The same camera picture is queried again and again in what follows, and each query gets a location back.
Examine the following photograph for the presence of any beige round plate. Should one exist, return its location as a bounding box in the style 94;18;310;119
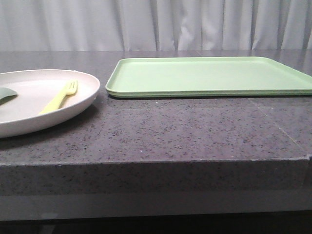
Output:
0;69;100;138

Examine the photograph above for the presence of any light green plastic tray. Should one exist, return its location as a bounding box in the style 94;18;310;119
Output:
106;57;312;98

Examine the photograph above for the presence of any yellow plastic fork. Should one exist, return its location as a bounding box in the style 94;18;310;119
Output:
39;80;78;115

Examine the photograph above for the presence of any grey pleated curtain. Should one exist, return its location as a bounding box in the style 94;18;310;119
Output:
0;0;312;52

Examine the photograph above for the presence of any green plastic spoon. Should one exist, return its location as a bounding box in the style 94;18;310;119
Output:
0;87;18;105

